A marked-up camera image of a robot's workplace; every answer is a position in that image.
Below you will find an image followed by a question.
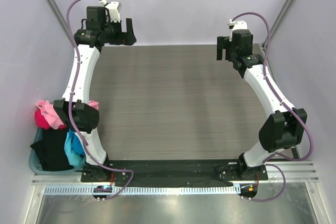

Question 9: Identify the light pink t-shirt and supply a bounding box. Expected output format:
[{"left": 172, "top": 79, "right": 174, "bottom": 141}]
[{"left": 35, "top": 100, "right": 100, "bottom": 133}]

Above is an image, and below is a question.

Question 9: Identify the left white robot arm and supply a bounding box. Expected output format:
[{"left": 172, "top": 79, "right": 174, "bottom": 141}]
[{"left": 53, "top": 2, "right": 137, "bottom": 182}]

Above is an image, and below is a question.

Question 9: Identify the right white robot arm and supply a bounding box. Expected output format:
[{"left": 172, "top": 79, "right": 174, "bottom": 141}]
[{"left": 217, "top": 26, "right": 307, "bottom": 180}]

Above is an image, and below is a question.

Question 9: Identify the magenta t-shirt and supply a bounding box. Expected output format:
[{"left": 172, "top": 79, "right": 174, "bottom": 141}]
[{"left": 34, "top": 109, "right": 67, "bottom": 130}]

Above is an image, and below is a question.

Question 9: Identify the blue t-shirt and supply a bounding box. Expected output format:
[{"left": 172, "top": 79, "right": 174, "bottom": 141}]
[{"left": 64, "top": 130, "right": 86, "bottom": 168}]

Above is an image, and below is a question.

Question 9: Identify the black t-shirt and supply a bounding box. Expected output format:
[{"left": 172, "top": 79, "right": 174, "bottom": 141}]
[{"left": 30, "top": 128, "right": 74, "bottom": 172}]

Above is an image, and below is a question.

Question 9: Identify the teal laundry basket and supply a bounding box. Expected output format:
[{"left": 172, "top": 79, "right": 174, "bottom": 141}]
[{"left": 29, "top": 132, "right": 84, "bottom": 175}]

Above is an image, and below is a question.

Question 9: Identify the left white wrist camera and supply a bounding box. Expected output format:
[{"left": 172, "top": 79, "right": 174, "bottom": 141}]
[{"left": 99, "top": 0, "right": 121, "bottom": 23}]

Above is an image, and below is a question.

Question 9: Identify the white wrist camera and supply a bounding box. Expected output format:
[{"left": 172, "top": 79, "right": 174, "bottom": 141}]
[
  {"left": 99, "top": 0, "right": 121, "bottom": 23},
  {"left": 228, "top": 19, "right": 248, "bottom": 41}
]

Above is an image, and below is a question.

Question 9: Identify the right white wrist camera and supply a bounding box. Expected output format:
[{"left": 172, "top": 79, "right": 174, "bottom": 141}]
[{"left": 228, "top": 19, "right": 248, "bottom": 41}]

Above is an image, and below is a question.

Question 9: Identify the left aluminium frame post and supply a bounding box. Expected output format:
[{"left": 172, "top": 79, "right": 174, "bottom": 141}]
[{"left": 46, "top": 0, "right": 74, "bottom": 51}]

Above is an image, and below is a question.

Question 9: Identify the aluminium frame post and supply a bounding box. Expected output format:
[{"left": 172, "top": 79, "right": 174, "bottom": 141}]
[
  {"left": 46, "top": 0, "right": 74, "bottom": 51},
  {"left": 260, "top": 0, "right": 312, "bottom": 50}
]

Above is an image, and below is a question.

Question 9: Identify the right aluminium frame post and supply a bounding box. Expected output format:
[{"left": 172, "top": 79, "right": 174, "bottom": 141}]
[{"left": 260, "top": 0, "right": 312, "bottom": 50}]

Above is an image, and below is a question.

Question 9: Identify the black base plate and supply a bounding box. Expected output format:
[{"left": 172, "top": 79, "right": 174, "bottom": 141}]
[{"left": 80, "top": 159, "right": 269, "bottom": 183}]

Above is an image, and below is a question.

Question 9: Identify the aluminium front rail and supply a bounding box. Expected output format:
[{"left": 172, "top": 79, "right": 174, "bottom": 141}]
[{"left": 31, "top": 161, "right": 319, "bottom": 185}]

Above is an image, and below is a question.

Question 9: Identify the white slotted cable duct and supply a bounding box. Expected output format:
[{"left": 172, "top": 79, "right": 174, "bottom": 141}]
[{"left": 44, "top": 184, "right": 240, "bottom": 196}]

